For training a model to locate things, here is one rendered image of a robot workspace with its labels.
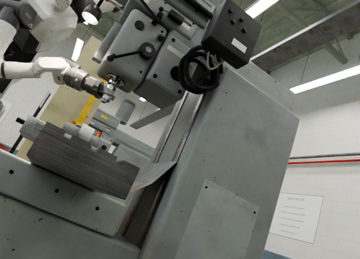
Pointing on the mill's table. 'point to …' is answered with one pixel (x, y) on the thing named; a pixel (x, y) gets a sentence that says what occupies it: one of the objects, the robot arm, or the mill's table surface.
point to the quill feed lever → (148, 49)
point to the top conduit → (193, 3)
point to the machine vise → (27, 132)
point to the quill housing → (132, 25)
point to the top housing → (198, 18)
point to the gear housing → (189, 29)
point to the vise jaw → (70, 128)
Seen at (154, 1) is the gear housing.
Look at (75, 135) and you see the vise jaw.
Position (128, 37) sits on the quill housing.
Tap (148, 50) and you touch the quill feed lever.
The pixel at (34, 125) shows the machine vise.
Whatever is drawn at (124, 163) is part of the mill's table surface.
